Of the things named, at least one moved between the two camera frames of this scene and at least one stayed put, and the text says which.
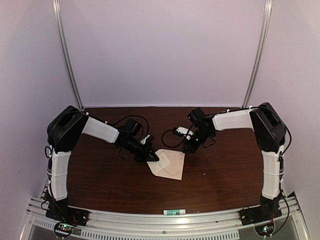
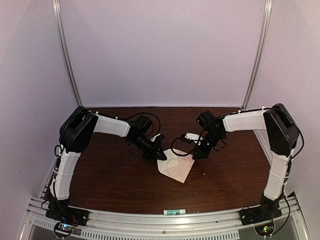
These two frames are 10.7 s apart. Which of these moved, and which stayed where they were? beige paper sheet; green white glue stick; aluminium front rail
Moved: beige paper sheet
Stayed: aluminium front rail; green white glue stick
